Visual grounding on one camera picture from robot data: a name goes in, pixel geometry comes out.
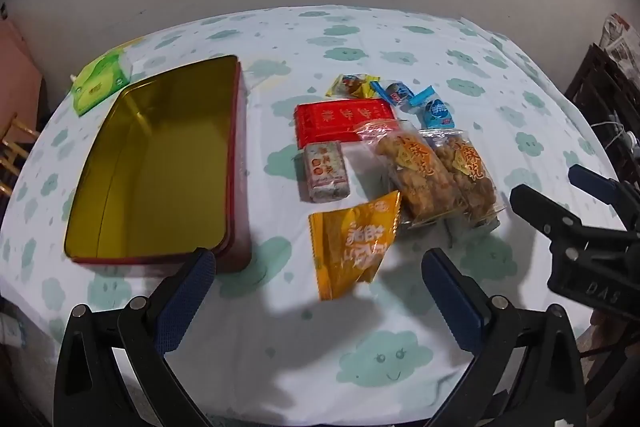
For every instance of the green tissue pack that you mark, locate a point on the green tissue pack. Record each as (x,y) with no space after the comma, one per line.
(100,79)

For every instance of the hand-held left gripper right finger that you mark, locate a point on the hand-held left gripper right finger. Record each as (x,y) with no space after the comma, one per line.
(452,297)

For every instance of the orange snack packet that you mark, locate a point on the orange snack packet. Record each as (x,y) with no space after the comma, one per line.
(350,247)

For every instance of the red snack packet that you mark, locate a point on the red snack packet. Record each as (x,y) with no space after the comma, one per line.
(330,119)

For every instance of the clear fried dough twist packet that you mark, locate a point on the clear fried dough twist packet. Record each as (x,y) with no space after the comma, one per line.
(415,177)
(470,172)

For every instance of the yellow wooden chair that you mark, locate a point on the yellow wooden chair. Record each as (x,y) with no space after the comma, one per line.
(15,132)

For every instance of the red tin box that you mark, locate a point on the red tin box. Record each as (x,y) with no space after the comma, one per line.
(165,157)

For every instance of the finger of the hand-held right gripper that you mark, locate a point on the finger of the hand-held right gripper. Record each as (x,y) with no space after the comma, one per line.
(537,207)
(590,179)

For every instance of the light blue candy packet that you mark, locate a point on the light blue candy packet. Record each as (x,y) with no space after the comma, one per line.
(435,112)

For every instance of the small grey cake packet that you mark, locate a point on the small grey cake packet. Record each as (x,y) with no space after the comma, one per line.
(325,169)

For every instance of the cloud printed tablecloth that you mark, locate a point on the cloud printed tablecloth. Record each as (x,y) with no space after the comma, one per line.
(300,347)

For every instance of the dark blue candy packet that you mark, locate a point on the dark blue candy packet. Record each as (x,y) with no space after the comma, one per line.
(395,93)

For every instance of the stack of newspapers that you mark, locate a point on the stack of newspapers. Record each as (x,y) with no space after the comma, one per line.
(622,42)

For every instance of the yellow candy packet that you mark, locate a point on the yellow candy packet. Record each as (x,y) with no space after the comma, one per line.
(350,86)

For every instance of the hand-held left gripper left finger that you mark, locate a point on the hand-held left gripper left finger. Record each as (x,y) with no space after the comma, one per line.
(192,292)

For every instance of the dark wooden shelf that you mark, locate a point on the dark wooden shelf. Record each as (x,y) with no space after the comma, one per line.
(595,92)

